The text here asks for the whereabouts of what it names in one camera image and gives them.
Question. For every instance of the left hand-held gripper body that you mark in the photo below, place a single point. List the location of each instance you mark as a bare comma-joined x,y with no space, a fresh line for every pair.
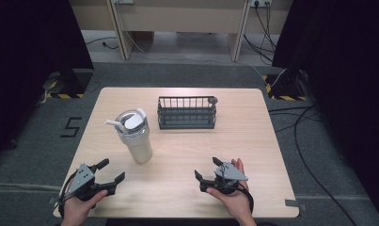
81,176

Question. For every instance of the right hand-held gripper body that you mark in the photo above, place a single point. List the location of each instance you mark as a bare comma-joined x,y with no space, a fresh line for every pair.
229,174

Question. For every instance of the person's right hand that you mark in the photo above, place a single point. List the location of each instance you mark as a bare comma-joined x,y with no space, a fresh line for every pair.
234,202

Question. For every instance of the person's left hand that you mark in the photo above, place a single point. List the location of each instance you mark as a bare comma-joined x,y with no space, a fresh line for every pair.
79,205

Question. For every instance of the white drinking straw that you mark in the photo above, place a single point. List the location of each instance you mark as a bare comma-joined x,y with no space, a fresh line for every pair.
114,123

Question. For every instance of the cream tumbler with clear lid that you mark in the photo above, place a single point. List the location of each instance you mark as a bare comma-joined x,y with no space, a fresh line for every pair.
135,138

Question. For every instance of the grey tape floor marker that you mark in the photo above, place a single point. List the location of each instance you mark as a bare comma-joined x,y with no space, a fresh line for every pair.
295,204

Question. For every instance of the black stand base hazard tape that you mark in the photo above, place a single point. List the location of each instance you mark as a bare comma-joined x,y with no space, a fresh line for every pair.
286,88
71,84

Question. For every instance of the black curtain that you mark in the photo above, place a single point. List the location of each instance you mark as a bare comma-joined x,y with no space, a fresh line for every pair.
30,69
344,94

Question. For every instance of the beige wooden desk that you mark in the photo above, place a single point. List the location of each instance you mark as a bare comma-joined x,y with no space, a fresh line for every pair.
184,17

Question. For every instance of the white power strip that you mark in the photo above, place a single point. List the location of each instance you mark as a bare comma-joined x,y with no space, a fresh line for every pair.
123,1

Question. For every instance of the white wall socket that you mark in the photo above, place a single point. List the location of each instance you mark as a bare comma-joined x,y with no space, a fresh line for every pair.
260,2

